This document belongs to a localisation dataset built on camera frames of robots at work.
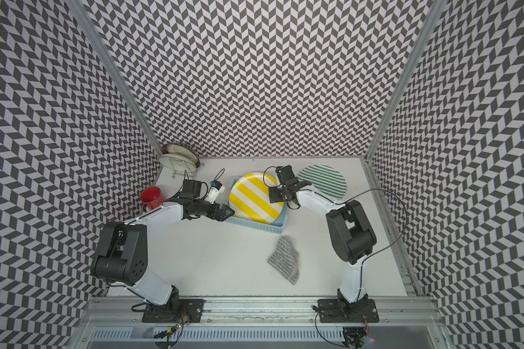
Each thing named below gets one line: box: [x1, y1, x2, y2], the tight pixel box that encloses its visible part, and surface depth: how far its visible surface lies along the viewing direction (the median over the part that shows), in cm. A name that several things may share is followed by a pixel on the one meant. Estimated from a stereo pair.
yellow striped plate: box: [228, 172, 285, 225], surface depth 100 cm
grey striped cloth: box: [267, 235, 300, 286], surface depth 83 cm
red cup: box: [140, 186, 166, 211], surface depth 98 cm
